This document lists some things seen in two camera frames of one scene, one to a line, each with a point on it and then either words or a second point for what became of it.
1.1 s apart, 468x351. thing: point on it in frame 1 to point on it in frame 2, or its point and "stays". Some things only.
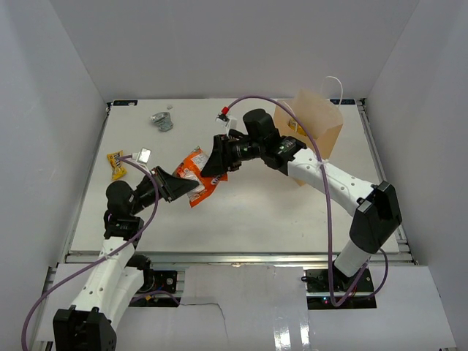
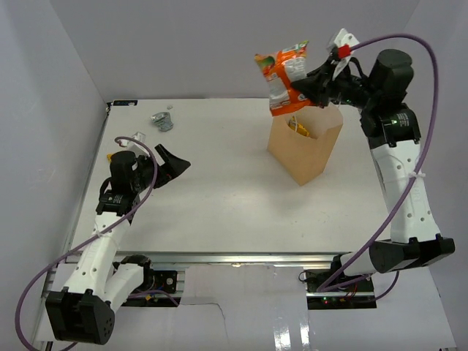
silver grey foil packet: (163, 121) stays
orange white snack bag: (191, 168) to (281, 69)
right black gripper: (221, 159) to (313, 86)
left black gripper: (172, 186) to (172, 166)
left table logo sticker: (124, 102) stays
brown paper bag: (321, 117) stays
